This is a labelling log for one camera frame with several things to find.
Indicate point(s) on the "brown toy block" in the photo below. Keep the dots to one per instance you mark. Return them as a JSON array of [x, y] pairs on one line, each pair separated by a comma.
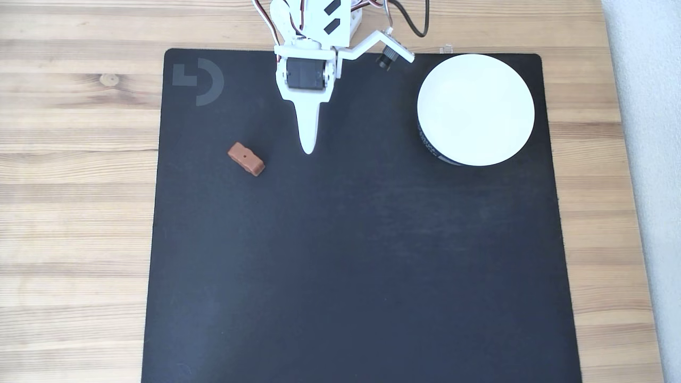
[[246, 158]]

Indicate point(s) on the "white round plate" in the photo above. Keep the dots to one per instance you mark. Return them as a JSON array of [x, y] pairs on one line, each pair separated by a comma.
[[476, 109]]

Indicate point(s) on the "black desk mat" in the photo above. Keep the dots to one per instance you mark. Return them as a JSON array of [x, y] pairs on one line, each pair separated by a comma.
[[346, 255]]

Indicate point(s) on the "wrist camera board white mount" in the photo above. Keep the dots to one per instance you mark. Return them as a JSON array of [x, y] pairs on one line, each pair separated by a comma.
[[396, 50]]

